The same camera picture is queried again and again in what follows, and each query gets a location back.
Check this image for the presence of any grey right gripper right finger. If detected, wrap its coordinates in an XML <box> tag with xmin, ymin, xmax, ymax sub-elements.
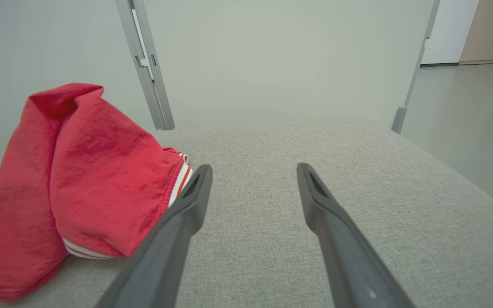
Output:
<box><xmin>297</xmin><ymin>163</ymin><xmax>416</xmax><ymax>308</ymax></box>

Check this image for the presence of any pale frosted partition panel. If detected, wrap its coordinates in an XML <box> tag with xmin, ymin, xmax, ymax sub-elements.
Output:
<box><xmin>0</xmin><ymin>0</ymin><xmax>158</xmax><ymax>206</ymax></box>
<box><xmin>143</xmin><ymin>0</ymin><xmax>436</xmax><ymax>131</ymax></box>

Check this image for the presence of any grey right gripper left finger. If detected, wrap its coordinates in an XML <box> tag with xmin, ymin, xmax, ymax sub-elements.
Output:
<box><xmin>95</xmin><ymin>164</ymin><xmax>214</xmax><ymax>308</ymax></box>

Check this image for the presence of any grey partition leg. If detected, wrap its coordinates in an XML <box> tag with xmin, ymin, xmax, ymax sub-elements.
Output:
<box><xmin>391</xmin><ymin>0</ymin><xmax>440</xmax><ymax>134</ymax></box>

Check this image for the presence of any red shirt with white sleeves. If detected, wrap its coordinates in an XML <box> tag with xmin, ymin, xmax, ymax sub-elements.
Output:
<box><xmin>0</xmin><ymin>83</ymin><xmax>193</xmax><ymax>303</ymax></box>

